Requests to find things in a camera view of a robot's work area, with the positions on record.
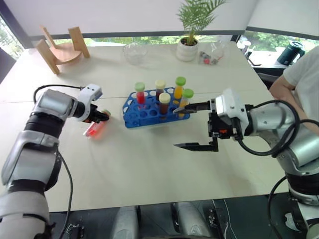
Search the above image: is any wooden curved stand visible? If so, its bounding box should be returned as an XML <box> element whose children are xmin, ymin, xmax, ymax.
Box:
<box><xmin>34</xmin><ymin>24</ymin><xmax>91</xmax><ymax>75</ymax></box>

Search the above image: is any yellow tube green cap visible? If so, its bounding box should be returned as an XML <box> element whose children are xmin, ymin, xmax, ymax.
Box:
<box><xmin>177</xmin><ymin>88</ymin><xmax>195</xmax><ymax>119</ymax></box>

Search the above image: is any red tube green cap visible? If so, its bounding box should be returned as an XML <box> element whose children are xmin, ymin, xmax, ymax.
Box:
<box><xmin>134</xmin><ymin>82</ymin><xmax>146</xmax><ymax>111</ymax></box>
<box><xmin>83</xmin><ymin>109</ymin><xmax>112</xmax><ymax>139</ymax></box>

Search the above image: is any dark chair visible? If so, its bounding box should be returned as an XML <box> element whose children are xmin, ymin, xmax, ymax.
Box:
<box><xmin>257</xmin><ymin>72</ymin><xmax>280</xmax><ymax>91</ymax></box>

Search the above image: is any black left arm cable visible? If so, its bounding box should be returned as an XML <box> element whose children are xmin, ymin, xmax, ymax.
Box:
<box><xmin>33</xmin><ymin>84</ymin><xmax>84</xmax><ymax>104</ymax></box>

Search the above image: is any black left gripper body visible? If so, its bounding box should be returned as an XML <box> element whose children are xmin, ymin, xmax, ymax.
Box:
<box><xmin>84</xmin><ymin>104</ymin><xmax>101</xmax><ymax>124</ymax></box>

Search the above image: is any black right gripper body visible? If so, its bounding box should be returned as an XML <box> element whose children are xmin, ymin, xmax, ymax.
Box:
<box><xmin>207</xmin><ymin>98</ymin><xmax>244</xmax><ymax>141</ymax></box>

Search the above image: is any black cable at left torso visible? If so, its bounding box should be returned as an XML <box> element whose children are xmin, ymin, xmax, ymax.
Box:
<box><xmin>56</xmin><ymin>148</ymin><xmax>74</xmax><ymax>239</ymax></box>

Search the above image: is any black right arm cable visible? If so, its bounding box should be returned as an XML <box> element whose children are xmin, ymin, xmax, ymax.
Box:
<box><xmin>232</xmin><ymin>99</ymin><xmax>319</xmax><ymax>158</ymax></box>

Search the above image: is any clear container with small items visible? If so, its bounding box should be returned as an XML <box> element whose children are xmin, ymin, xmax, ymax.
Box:
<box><xmin>198</xmin><ymin>41</ymin><xmax>229</xmax><ymax>66</ymax></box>

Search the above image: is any blue test tube rack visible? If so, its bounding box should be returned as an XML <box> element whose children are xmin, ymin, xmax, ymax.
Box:
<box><xmin>122</xmin><ymin>87</ymin><xmax>191</xmax><ymax>129</ymax></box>

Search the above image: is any black cable at torso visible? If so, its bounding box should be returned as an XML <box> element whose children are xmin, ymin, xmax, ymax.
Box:
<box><xmin>56</xmin><ymin>148</ymin><xmax>74</xmax><ymax>239</ymax></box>
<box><xmin>267</xmin><ymin>176</ymin><xmax>290</xmax><ymax>239</ymax></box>

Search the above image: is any orange tube green cap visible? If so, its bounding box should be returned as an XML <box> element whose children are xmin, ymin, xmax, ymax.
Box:
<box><xmin>173</xmin><ymin>76</ymin><xmax>187</xmax><ymax>106</ymax></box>

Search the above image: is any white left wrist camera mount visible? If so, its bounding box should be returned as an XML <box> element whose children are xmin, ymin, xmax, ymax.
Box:
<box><xmin>74</xmin><ymin>84</ymin><xmax>103</xmax><ymax>122</ymax></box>

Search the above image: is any potted palm white pot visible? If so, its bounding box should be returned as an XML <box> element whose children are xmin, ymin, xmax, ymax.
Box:
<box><xmin>175</xmin><ymin>0</ymin><xmax>228</xmax><ymax>63</ymax></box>

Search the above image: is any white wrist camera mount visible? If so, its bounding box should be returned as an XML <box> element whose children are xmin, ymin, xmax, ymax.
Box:
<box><xmin>74</xmin><ymin>84</ymin><xmax>103</xmax><ymax>122</ymax></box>
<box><xmin>215</xmin><ymin>87</ymin><xmax>251</xmax><ymax>125</ymax></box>

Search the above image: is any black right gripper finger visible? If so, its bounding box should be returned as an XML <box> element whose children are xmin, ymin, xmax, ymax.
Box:
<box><xmin>172</xmin><ymin>102</ymin><xmax>212</xmax><ymax>116</ymax></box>
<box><xmin>173</xmin><ymin>137</ymin><xmax>220</xmax><ymax>152</ymax></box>

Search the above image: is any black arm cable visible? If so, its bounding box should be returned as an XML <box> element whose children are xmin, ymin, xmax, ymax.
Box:
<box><xmin>232</xmin><ymin>99</ymin><xmax>319</xmax><ymax>158</ymax></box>
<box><xmin>33</xmin><ymin>84</ymin><xmax>84</xmax><ymax>104</ymax></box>

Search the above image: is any grey rounded robot leg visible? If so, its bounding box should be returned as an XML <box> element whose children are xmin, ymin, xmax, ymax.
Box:
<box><xmin>115</xmin><ymin>206</ymin><xmax>139</xmax><ymax>239</ymax></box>
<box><xmin>171</xmin><ymin>201</ymin><xmax>213</xmax><ymax>239</ymax></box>

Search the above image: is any brown tube cream cap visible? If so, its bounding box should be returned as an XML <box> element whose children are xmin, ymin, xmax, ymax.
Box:
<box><xmin>155</xmin><ymin>79</ymin><xmax>166</xmax><ymax>103</ymax></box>
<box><xmin>158</xmin><ymin>92</ymin><xmax>171</xmax><ymax>120</ymax></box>

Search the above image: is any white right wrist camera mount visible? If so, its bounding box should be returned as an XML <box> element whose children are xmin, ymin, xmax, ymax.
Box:
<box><xmin>215</xmin><ymin>87</ymin><xmax>251</xmax><ymax>125</ymax></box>

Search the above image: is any black cable at right torso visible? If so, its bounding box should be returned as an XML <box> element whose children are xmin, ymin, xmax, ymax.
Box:
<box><xmin>267</xmin><ymin>176</ymin><xmax>290</xmax><ymax>239</ymax></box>

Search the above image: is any clear glass bowl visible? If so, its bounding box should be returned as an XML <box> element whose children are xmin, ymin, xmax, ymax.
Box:
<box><xmin>122</xmin><ymin>42</ymin><xmax>149</xmax><ymax>66</ymax></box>

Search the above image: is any dark green kettle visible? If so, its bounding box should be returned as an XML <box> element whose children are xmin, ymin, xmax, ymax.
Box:
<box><xmin>277</xmin><ymin>40</ymin><xmax>306</xmax><ymax>66</ymax></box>

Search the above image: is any person in white shirt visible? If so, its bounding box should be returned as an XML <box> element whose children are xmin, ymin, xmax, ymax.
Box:
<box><xmin>282</xmin><ymin>45</ymin><xmax>319</xmax><ymax>131</ymax></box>

